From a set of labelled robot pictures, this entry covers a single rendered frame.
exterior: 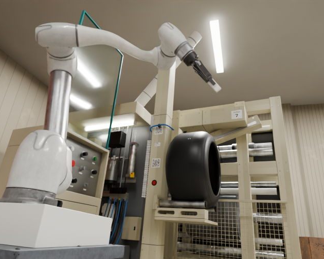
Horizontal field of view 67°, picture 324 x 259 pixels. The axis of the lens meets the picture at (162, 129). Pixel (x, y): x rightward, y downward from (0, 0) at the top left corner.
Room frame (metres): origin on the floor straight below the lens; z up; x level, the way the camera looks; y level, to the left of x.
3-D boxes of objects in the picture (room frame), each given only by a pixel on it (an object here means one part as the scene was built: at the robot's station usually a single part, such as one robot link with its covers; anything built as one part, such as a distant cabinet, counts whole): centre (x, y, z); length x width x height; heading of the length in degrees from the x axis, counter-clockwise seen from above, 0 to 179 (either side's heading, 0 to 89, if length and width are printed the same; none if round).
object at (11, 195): (0.84, 0.40, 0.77); 0.22 x 0.18 x 0.06; 68
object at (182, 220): (1.90, -0.24, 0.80); 0.37 x 0.36 x 0.02; 154
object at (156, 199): (1.97, -0.08, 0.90); 0.40 x 0.03 x 0.10; 154
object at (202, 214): (1.77, -0.18, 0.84); 0.36 x 0.09 x 0.06; 64
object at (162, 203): (1.77, -0.18, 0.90); 0.35 x 0.05 x 0.05; 64
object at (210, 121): (2.11, -0.48, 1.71); 0.61 x 0.25 x 0.15; 64
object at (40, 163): (0.86, 0.42, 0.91); 0.18 x 0.16 x 0.22; 10
